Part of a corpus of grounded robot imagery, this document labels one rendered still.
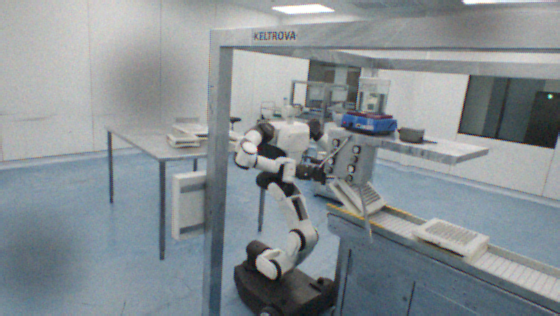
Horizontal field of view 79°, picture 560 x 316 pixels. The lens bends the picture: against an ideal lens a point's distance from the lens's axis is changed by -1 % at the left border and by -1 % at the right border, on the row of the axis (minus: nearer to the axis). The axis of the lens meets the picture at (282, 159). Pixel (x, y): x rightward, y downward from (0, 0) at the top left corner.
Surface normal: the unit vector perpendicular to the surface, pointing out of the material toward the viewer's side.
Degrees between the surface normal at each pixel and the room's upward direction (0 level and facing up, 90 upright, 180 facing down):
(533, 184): 90
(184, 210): 90
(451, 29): 90
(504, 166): 90
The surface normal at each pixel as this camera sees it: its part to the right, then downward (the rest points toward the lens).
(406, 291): -0.73, 0.11
